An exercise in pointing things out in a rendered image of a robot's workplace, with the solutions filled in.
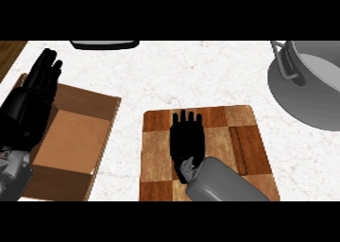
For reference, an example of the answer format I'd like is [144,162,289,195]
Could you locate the grey metal pot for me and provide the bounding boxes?
[266,41,340,132]

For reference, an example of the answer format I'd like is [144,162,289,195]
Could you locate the checkered wooden cutting board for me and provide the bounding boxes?
[138,104,281,202]

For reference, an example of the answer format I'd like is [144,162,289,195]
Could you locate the open brown cardboard box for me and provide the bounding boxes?
[13,73,122,202]

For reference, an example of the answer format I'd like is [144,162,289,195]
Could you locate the dark wooden cabinet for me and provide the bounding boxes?
[0,41,29,95]

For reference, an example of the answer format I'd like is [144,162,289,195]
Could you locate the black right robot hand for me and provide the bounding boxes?
[169,109,207,185]

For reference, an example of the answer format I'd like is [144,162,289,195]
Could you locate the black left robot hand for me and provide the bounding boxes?
[0,47,64,153]

